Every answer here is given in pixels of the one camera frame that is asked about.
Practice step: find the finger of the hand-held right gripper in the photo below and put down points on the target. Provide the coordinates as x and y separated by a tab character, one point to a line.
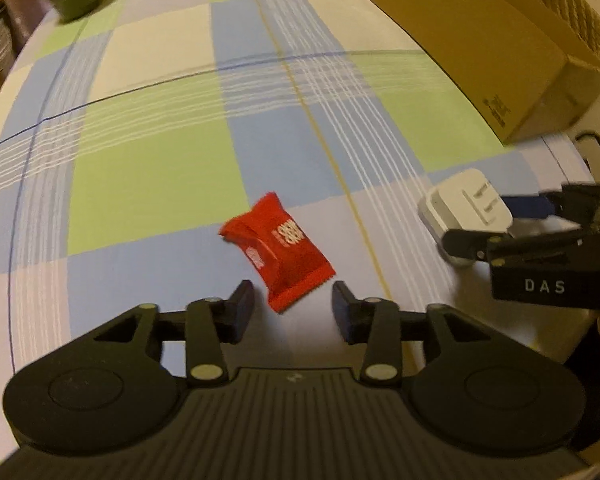
580	205
480	245

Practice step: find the red snack packet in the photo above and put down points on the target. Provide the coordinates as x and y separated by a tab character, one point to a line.
285	250

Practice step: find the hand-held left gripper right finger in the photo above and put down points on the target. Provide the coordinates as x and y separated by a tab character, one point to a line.
345	310

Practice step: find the checked tablecloth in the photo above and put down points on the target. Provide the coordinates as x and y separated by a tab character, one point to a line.
155	160

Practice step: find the chair with quilted cover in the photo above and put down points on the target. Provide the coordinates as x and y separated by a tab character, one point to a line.
570	10

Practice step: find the brown cardboard box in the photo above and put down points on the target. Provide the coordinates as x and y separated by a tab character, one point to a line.
480	35

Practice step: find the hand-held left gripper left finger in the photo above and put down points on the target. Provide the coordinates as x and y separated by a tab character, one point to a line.
240	305

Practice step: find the white charger plug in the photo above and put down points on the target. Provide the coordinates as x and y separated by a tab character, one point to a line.
460	200

